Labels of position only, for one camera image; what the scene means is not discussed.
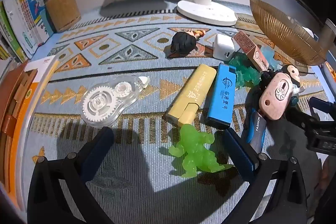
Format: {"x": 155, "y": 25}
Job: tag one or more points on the green translucent monster figure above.
{"x": 195, "y": 151}

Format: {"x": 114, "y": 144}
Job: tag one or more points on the blue patterned table mat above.
{"x": 136, "y": 66}

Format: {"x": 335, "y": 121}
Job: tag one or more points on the green book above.
{"x": 8, "y": 32}

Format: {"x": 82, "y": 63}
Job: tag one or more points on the white charger plug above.
{"x": 223, "y": 47}

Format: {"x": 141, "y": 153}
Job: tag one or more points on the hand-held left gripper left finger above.
{"x": 97, "y": 151}

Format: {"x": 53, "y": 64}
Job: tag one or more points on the brown wooden organizer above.
{"x": 10, "y": 98}

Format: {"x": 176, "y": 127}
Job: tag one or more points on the blue black fashion knife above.
{"x": 256, "y": 130}

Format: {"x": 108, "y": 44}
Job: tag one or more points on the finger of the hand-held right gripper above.
{"x": 305, "y": 119}
{"x": 319, "y": 105}

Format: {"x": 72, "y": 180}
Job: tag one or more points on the small pink carton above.
{"x": 252, "y": 49}

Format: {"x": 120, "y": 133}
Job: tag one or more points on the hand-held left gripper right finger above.
{"x": 239, "y": 158}

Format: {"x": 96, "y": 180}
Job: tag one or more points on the dark green translucent figure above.
{"x": 244, "y": 74}

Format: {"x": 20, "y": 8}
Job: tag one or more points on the black-haired doll figurine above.
{"x": 183, "y": 43}

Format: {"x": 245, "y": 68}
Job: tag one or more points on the grey monitor stand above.
{"x": 328, "y": 35}

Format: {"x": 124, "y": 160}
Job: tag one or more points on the yellow lighter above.
{"x": 193, "y": 94}

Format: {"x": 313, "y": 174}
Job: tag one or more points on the blue cover book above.
{"x": 32, "y": 11}

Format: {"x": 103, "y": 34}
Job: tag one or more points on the pink utility knife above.
{"x": 275, "y": 96}

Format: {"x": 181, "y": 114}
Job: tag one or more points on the gold ribbed bowl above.
{"x": 286, "y": 32}

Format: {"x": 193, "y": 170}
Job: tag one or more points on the brown pen holder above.
{"x": 63, "y": 10}

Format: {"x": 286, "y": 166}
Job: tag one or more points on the blue lighter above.
{"x": 221, "y": 94}

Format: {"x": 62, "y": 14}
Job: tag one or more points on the orange and white box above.
{"x": 29, "y": 98}

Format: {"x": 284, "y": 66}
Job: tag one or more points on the clear correction tape dispenser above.
{"x": 103, "y": 103}

